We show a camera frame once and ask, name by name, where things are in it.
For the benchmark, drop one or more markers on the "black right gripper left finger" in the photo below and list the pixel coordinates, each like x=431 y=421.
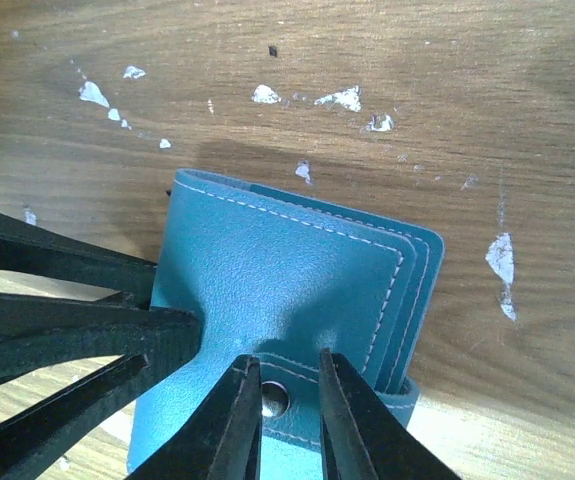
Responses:
x=222 y=438

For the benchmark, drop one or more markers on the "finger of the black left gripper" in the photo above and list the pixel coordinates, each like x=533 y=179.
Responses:
x=33 y=250
x=37 y=332

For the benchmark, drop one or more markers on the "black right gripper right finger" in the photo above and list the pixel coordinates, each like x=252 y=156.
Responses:
x=360 y=438

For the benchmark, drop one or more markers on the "blue leather card holder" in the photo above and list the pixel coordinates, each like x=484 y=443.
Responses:
x=281 y=276

